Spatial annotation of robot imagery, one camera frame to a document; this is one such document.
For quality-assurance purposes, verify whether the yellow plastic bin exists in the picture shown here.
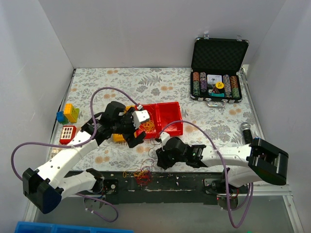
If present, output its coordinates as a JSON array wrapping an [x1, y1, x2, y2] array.
[[112, 105, 134, 143]]

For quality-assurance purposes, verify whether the purple wire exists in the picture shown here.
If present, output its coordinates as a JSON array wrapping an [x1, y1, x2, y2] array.
[[148, 138, 161, 158]]

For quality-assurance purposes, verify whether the yellow wire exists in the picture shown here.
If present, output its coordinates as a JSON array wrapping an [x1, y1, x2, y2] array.
[[140, 120, 156, 133]]

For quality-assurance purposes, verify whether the colourful wire ball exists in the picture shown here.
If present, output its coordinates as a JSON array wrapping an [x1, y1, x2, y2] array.
[[122, 158, 156, 186]]

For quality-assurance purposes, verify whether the red double plastic bin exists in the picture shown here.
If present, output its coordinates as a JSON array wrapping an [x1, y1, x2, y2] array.
[[136, 101, 182, 139]]

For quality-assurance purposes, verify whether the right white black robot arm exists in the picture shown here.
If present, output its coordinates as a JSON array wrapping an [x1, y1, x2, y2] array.
[[156, 137, 289, 193]]

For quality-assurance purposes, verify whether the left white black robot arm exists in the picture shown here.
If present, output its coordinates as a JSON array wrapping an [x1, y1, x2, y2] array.
[[22, 101, 150, 214]]

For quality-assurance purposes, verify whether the yellow green toy block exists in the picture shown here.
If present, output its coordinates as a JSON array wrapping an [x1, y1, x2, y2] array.
[[64, 103, 80, 123]]

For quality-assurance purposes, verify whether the red white toy block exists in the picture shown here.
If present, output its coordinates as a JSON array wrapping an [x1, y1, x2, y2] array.
[[59, 125, 77, 145]]

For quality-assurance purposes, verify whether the blue green toy block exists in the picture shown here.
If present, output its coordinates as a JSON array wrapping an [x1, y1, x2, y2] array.
[[56, 111, 69, 125]]

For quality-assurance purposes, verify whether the black microphone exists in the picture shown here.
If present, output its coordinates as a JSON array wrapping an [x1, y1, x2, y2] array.
[[240, 122, 253, 144]]

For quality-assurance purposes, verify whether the yellow round dealer button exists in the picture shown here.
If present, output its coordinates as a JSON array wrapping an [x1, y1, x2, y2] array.
[[215, 82, 225, 89]]

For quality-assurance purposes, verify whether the white card deck box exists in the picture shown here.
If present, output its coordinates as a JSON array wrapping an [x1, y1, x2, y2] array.
[[207, 74, 222, 85]]

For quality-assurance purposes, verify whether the black poker chip case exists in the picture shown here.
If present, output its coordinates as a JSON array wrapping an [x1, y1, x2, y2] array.
[[190, 37, 249, 107]]

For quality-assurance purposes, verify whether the blue plastic tray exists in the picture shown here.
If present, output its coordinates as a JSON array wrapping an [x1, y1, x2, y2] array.
[[15, 221, 134, 233]]

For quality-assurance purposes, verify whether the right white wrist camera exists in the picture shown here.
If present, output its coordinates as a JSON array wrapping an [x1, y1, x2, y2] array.
[[159, 132, 171, 148]]

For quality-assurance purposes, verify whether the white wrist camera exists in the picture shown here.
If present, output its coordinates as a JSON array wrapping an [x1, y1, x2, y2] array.
[[159, 132, 171, 148], [132, 110, 150, 129]]

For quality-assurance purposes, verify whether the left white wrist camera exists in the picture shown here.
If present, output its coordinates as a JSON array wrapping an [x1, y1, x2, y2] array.
[[132, 110, 150, 129]]

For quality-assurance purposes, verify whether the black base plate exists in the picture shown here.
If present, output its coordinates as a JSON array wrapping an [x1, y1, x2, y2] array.
[[97, 170, 251, 205]]

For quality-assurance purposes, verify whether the aluminium frame rail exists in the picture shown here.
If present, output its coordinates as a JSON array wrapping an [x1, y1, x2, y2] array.
[[23, 202, 41, 222]]

